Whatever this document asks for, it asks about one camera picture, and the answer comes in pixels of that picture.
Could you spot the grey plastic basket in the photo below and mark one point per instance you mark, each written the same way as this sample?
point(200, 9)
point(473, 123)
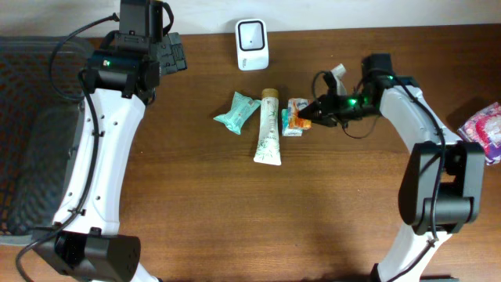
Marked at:
point(40, 130)

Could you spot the green small tissue pack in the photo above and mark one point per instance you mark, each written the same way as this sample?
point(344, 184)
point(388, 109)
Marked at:
point(286, 131)

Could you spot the teal wet wipes pack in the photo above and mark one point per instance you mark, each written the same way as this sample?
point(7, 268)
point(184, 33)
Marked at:
point(241, 109)

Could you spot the white cream tube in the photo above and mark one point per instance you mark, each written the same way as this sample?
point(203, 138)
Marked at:
point(267, 151)

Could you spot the orange small tissue pack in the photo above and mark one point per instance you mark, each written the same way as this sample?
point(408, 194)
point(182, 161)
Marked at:
point(295, 105)

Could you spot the red purple tissue pack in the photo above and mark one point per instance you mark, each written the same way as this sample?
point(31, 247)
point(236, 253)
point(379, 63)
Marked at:
point(484, 128)

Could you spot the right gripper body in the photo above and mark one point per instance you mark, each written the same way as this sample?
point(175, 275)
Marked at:
point(340, 110)

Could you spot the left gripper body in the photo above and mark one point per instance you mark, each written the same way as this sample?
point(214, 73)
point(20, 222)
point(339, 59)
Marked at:
point(171, 54)

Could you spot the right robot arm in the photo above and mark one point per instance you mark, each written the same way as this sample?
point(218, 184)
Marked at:
point(442, 184)

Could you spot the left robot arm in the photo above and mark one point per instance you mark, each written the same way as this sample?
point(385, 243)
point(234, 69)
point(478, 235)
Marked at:
point(119, 81)

